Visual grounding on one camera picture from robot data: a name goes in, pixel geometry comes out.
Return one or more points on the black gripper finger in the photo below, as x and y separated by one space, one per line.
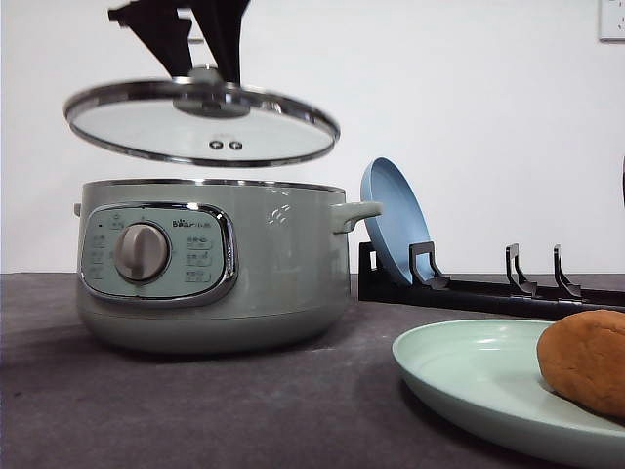
159 27
219 22

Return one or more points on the glass pot lid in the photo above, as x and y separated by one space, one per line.
200 119

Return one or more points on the green plate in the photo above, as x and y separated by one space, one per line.
490 369

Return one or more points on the brown potato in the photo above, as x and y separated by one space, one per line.
581 357

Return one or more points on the green electric steamer pot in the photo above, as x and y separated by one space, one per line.
195 265

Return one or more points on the blue plate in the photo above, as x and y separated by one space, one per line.
402 220

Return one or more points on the black plate rack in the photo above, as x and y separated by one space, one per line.
515 298

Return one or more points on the grey table mat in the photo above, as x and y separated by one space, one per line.
72 399

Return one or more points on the white wall socket right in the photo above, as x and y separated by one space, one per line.
609 23

